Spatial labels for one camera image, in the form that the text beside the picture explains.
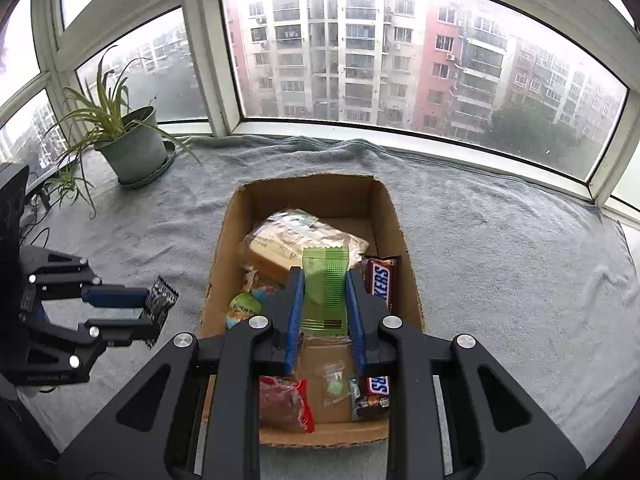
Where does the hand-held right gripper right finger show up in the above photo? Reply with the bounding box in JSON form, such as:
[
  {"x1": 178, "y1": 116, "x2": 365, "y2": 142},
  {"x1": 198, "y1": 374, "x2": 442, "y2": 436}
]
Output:
[{"x1": 347, "y1": 269, "x2": 586, "y2": 480}]

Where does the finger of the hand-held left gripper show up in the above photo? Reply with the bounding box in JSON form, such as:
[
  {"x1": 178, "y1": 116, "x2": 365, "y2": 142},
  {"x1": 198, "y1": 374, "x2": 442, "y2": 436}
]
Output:
[
  {"x1": 25, "y1": 317, "x2": 161, "y2": 372},
  {"x1": 22, "y1": 247, "x2": 150, "y2": 307}
]

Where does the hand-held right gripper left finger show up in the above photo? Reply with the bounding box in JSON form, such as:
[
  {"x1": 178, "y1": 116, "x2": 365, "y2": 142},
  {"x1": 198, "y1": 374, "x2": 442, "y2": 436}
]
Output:
[{"x1": 57, "y1": 267, "x2": 305, "y2": 480}]

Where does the green wafer packet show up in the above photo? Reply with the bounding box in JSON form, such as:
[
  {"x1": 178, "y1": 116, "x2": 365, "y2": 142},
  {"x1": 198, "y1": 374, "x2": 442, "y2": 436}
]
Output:
[{"x1": 301, "y1": 246, "x2": 351, "y2": 338}]

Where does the small black snack packet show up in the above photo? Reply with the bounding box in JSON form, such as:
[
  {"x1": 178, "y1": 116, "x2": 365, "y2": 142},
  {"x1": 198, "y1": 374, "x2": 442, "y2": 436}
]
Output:
[{"x1": 142, "y1": 276, "x2": 180, "y2": 348}]

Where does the brown chocolate bar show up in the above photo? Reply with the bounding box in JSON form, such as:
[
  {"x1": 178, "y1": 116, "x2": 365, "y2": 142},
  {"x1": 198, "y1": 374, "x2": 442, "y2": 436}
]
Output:
[{"x1": 361, "y1": 255, "x2": 402, "y2": 313}]

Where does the green jelly cup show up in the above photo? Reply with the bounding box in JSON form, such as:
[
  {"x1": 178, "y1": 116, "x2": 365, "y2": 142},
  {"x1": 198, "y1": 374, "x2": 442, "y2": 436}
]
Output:
[{"x1": 226, "y1": 292, "x2": 263, "y2": 330}]

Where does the large clear cracker packet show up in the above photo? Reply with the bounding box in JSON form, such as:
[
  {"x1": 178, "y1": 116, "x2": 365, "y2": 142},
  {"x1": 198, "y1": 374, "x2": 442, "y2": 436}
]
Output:
[{"x1": 237, "y1": 208, "x2": 370, "y2": 286}]

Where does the cardboard box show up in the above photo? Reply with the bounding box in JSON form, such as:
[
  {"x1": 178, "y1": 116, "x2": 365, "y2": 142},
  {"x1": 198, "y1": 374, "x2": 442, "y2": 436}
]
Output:
[{"x1": 199, "y1": 174, "x2": 426, "y2": 448}]

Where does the small clear green candy packet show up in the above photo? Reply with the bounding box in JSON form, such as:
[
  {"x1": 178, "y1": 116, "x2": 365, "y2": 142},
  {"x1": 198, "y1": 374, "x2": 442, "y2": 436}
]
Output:
[{"x1": 321, "y1": 360, "x2": 353, "y2": 408}]

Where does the small chocolate bar packet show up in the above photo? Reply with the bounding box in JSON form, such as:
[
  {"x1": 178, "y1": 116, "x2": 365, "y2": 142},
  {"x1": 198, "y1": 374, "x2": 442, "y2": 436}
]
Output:
[{"x1": 348, "y1": 374, "x2": 392, "y2": 422}]

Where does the clear red-edged dried fruit packet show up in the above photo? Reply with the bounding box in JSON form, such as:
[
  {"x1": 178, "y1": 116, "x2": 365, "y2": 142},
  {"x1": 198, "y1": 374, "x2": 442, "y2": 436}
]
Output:
[{"x1": 258, "y1": 376, "x2": 316, "y2": 434}]

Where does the grey-green flower pot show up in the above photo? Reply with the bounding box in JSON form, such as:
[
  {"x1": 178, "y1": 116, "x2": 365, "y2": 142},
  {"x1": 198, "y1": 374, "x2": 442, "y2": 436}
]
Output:
[{"x1": 94, "y1": 106, "x2": 168, "y2": 184}]

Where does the grey-green pot saucer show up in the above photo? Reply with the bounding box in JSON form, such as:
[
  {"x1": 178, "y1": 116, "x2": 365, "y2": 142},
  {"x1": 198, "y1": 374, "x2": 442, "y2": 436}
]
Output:
[{"x1": 117, "y1": 140, "x2": 177, "y2": 190}]

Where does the grey blanket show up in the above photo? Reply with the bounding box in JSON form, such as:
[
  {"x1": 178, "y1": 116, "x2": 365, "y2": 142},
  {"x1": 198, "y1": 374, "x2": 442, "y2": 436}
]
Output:
[{"x1": 15, "y1": 135, "x2": 640, "y2": 480}]

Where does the green spider plant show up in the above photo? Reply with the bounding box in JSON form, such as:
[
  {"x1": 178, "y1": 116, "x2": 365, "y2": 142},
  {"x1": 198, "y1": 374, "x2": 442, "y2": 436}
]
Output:
[{"x1": 40, "y1": 45, "x2": 201, "y2": 218}]

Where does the dark stand with cables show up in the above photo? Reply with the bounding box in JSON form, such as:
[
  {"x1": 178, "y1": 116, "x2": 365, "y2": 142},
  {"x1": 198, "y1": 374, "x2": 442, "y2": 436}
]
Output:
[{"x1": 22, "y1": 175, "x2": 56, "y2": 241}]

